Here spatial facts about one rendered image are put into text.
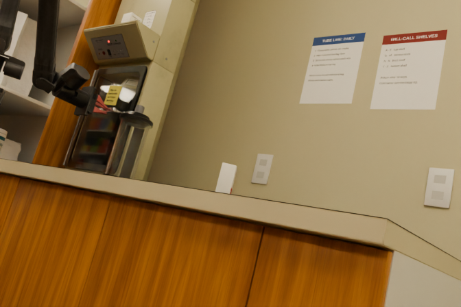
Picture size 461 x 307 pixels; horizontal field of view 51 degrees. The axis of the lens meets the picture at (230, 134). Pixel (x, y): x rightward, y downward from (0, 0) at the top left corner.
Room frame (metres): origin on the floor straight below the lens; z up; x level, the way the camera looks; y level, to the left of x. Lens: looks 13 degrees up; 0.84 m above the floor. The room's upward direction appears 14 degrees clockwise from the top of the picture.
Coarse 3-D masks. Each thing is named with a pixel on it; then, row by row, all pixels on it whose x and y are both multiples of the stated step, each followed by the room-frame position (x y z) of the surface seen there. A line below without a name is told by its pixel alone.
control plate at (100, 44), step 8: (96, 40) 1.72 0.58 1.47; (104, 40) 1.69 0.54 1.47; (112, 40) 1.66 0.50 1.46; (120, 40) 1.63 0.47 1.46; (96, 48) 1.74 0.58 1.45; (104, 48) 1.71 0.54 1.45; (112, 48) 1.69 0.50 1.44; (120, 48) 1.66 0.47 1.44; (104, 56) 1.74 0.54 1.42; (112, 56) 1.71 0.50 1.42; (120, 56) 1.68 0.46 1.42; (128, 56) 1.65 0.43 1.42
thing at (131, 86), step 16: (96, 80) 1.80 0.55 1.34; (112, 80) 1.73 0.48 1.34; (128, 80) 1.66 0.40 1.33; (128, 96) 1.64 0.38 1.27; (80, 128) 1.79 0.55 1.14; (96, 128) 1.73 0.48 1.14; (112, 128) 1.66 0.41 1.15; (80, 144) 1.77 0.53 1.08; (96, 144) 1.71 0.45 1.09; (112, 144) 1.65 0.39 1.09; (80, 160) 1.75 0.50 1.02; (96, 160) 1.69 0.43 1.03
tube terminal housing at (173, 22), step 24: (144, 0) 1.72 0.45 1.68; (168, 0) 1.63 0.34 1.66; (168, 24) 1.63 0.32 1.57; (192, 24) 1.86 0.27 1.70; (168, 48) 1.65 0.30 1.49; (168, 72) 1.68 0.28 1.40; (144, 96) 1.62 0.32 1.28; (168, 96) 1.73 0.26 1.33; (72, 168) 1.79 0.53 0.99; (144, 168) 1.69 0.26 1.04
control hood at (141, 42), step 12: (120, 24) 1.59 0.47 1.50; (132, 24) 1.55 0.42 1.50; (96, 36) 1.71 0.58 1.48; (132, 36) 1.58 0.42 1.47; (144, 36) 1.56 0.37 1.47; (156, 36) 1.60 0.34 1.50; (132, 48) 1.62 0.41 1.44; (144, 48) 1.58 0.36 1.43; (96, 60) 1.79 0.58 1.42; (108, 60) 1.74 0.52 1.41; (120, 60) 1.70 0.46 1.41; (132, 60) 1.67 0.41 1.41; (144, 60) 1.63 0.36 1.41
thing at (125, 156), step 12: (132, 120) 1.45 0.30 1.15; (120, 132) 1.46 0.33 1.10; (132, 132) 1.45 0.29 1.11; (144, 132) 1.47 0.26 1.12; (120, 144) 1.45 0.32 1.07; (132, 144) 1.46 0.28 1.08; (144, 144) 1.50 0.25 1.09; (120, 156) 1.45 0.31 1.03; (132, 156) 1.46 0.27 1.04; (108, 168) 1.46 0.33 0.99; (120, 168) 1.45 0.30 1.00; (132, 168) 1.47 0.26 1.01
